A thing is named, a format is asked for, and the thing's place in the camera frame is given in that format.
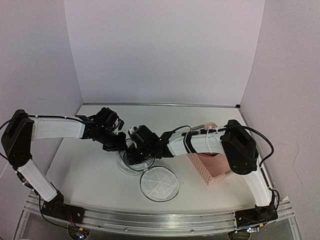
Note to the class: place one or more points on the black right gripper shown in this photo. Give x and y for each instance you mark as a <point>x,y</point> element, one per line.
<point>133,158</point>

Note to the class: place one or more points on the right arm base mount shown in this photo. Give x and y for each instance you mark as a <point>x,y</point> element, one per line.
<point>256,216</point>

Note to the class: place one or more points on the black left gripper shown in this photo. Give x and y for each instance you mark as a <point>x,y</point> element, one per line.
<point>121,145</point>

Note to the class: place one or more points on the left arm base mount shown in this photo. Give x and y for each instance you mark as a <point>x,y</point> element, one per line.
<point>58,209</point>

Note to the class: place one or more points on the aluminium front rail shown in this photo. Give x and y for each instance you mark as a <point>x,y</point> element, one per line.
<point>159,223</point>

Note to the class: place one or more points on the pink perforated plastic basket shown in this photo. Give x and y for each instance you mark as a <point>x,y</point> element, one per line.
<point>212,169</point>

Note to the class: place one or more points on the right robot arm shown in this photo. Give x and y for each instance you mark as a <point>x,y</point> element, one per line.
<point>245,149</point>

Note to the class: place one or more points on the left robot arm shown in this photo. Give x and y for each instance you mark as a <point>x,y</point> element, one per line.
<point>23,129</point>

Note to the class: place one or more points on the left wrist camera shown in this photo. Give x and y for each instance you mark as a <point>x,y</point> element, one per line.
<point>119,125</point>

